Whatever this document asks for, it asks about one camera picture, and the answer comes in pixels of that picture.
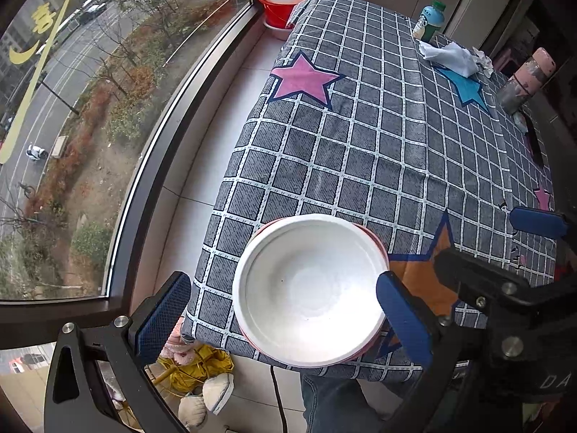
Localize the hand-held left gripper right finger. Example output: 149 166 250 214
375 272 526 433

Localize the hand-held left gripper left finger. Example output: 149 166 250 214
43 271 193 433

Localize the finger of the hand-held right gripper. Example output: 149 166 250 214
509 206 577 242
433 248 542 322

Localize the white paper bowl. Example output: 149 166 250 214
232 215 389 366

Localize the pink plush toy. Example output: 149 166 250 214
162 316 199 366

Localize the plush toy on floor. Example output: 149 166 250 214
158 345 235 398

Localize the person's jeans leg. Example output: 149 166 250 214
300 372 397 433

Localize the pink grey thermos flask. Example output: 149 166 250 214
497 47 556 115

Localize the red plastic stool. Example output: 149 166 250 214
493 47 526 73

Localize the grey checked star tablecloth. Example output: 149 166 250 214
180 0 569 382

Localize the crumpled white cloth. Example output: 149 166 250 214
417 40 497 77

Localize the green capped drink bottle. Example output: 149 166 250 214
412 0 447 43

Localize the white plastic basin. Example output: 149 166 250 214
264 20 296 41

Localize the red plastic bucket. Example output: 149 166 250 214
258 0 300 28

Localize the black cable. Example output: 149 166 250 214
269 363 289 433

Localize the dark window frame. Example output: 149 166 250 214
0 0 253 353

